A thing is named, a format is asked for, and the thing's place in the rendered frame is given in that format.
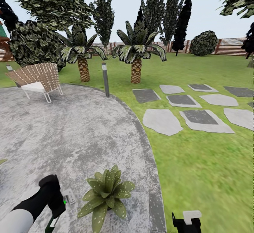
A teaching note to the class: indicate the garden chair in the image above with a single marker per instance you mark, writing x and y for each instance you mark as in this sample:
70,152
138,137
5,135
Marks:
41,78

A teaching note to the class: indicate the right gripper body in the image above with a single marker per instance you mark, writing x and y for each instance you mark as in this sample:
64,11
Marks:
183,228

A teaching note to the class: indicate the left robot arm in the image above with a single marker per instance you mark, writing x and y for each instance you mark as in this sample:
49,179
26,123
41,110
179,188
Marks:
22,217

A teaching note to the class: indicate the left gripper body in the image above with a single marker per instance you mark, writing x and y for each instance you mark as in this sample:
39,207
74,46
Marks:
58,206

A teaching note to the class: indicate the insectifuge atomizer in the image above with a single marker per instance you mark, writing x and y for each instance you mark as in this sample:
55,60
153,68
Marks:
51,225

